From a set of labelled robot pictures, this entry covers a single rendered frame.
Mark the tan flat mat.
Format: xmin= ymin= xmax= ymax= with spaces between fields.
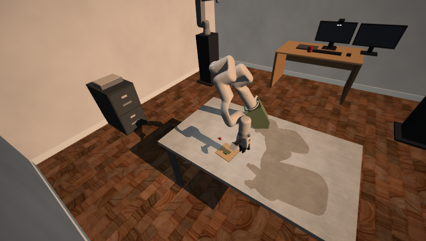
xmin=215 ymin=143 xmax=239 ymax=162

